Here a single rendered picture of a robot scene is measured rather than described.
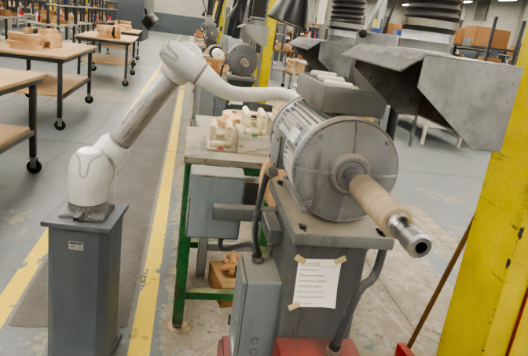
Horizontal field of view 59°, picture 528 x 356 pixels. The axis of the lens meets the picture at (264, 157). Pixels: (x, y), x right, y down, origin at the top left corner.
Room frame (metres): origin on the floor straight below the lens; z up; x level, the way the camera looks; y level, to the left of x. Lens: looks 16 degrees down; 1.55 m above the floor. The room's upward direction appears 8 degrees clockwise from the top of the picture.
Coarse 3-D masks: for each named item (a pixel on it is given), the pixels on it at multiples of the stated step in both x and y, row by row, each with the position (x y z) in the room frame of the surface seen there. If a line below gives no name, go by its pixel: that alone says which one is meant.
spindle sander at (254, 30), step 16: (240, 0) 4.33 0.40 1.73; (256, 0) 3.71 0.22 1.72; (240, 16) 4.33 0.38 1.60; (256, 16) 3.71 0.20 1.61; (256, 32) 3.56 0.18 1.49; (240, 48) 3.83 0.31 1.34; (224, 64) 3.95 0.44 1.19; (240, 64) 3.82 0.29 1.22; (256, 64) 3.86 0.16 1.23; (240, 80) 3.78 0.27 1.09; (256, 192) 3.75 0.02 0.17
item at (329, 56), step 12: (300, 48) 1.67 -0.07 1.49; (312, 48) 1.67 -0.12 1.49; (324, 48) 1.38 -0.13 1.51; (336, 48) 1.38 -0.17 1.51; (348, 48) 1.39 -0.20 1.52; (312, 60) 1.68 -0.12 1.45; (324, 60) 1.38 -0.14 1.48; (336, 60) 1.38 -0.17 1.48; (348, 60) 1.39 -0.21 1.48; (336, 72) 1.38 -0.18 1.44; (348, 72) 1.39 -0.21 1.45
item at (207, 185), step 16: (192, 176) 1.24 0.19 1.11; (208, 176) 1.25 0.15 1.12; (224, 176) 1.26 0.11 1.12; (240, 176) 1.28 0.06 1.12; (192, 192) 1.25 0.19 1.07; (208, 192) 1.25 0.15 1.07; (224, 192) 1.26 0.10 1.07; (240, 192) 1.27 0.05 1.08; (192, 208) 1.25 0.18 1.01; (208, 208) 1.25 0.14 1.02; (192, 224) 1.25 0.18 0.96; (208, 224) 1.26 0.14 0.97; (224, 224) 1.26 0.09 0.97
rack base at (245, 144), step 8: (240, 128) 2.35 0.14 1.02; (240, 136) 2.19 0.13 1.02; (248, 136) 2.20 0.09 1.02; (264, 136) 2.24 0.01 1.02; (240, 144) 2.19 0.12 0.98; (248, 144) 2.20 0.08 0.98; (256, 144) 2.20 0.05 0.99; (264, 144) 2.21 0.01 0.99; (240, 152) 2.19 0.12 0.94; (248, 152) 2.20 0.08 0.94; (256, 152) 2.20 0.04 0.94; (264, 152) 2.21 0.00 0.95
